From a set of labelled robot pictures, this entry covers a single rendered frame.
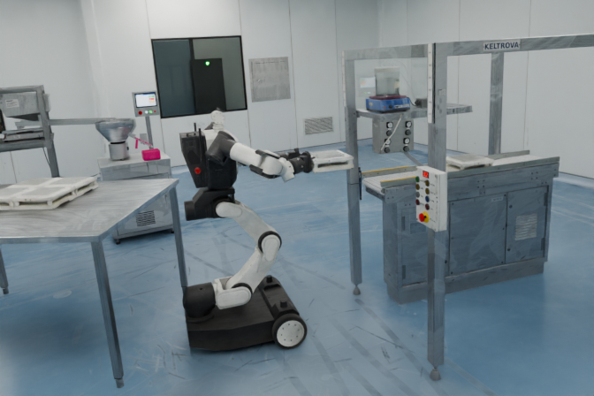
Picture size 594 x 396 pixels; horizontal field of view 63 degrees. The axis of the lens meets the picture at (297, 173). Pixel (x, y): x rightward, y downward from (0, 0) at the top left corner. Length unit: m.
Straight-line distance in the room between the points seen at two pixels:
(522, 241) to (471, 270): 0.43
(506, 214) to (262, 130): 5.20
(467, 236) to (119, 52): 5.56
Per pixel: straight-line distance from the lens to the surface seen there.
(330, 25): 8.53
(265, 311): 2.97
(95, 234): 2.51
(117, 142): 4.93
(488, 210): 3.46
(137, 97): 5.04
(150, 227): 4.87
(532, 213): 3.71
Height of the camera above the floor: 1.61
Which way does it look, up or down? 13 degrees down
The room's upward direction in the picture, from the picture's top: 4 degrees counter-clockwise
